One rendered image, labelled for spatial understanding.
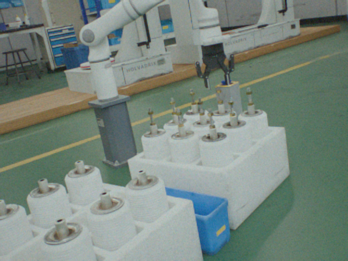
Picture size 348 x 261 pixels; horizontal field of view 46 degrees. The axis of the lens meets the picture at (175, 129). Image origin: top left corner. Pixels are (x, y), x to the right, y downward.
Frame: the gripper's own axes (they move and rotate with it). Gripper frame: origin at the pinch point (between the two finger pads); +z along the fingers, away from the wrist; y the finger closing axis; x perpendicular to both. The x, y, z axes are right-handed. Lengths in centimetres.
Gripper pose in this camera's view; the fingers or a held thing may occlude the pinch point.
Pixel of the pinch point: (217, 83)
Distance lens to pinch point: 142.7
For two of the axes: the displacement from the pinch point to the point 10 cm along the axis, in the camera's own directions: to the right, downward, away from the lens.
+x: 2.2, 2.4, -9.5
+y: -9.6, 2.3, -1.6
